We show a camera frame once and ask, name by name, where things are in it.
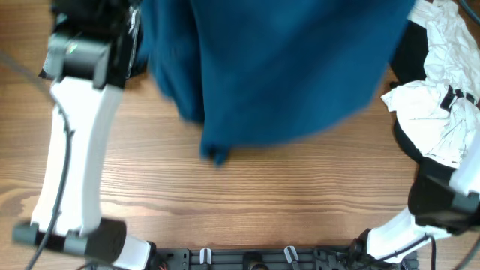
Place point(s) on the dark blue polo shirt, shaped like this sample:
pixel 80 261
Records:
pixel 267 72

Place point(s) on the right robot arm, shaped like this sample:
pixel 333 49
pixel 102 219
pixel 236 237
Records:
pixel 442 202

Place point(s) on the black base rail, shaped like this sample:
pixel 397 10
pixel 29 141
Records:
pixel 301 258

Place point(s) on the black folded garment under jeans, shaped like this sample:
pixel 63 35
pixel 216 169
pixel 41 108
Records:
pixel 95 40

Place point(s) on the black garment on right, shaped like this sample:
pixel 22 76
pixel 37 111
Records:
pixel 406 67

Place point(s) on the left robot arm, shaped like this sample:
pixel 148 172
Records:
pixel 67 218

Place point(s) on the white crumpled garment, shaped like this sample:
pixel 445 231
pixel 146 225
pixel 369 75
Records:
pixel 438 115

